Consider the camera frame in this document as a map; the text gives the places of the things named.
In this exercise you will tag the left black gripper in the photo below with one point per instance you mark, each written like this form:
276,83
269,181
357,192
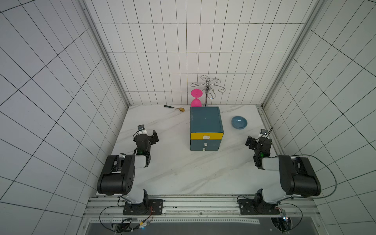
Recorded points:
153,138

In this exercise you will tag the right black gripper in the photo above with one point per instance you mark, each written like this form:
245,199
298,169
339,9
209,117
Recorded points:
253,142

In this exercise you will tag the yellow drawer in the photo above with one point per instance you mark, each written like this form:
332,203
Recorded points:
207,136

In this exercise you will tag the teal drawer cabinet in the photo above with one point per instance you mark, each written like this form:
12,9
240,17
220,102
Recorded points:
205,120

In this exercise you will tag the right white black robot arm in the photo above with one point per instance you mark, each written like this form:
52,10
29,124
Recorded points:
296,178

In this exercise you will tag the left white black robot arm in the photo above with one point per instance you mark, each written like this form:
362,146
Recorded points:
118,175

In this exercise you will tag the blue bowl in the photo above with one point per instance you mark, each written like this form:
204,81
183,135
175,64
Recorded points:
239,122

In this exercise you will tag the pink hourglass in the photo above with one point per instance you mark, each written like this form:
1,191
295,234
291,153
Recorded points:
197,94

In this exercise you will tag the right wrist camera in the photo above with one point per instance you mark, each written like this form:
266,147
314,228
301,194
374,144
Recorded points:
264,133

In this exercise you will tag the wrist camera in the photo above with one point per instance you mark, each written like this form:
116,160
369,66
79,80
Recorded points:
141,130
264,133

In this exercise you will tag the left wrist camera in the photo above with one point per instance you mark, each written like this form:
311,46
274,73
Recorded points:
141,130

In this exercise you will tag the black handled gold spoon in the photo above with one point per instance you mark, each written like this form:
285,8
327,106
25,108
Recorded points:
171,107

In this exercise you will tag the silver wire cup rack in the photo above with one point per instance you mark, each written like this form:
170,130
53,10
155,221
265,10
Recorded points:
210,86

